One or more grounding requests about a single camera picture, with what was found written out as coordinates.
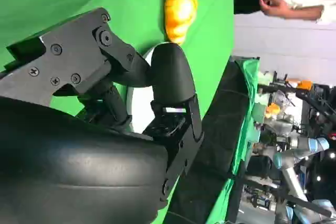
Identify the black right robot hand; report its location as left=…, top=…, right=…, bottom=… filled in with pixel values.
left=0, top=7, right=205, bottom=224

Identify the orange and white bread roll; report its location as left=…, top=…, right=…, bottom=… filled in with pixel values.
left=164, top=0, right=200, bottom=44

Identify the lilac plate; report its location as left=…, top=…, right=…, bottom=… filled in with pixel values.
left=125, top=48, right=158, bottom=134

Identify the orange toy bread in workshop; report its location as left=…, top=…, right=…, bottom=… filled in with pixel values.
left=265, top=103, right=280, bottom=119

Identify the small orange box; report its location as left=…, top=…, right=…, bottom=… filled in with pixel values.
left=298, top=80, right=313, bottom=91

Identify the person's hand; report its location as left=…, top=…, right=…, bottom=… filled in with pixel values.
left=259, top=0, right=291, bottom=20

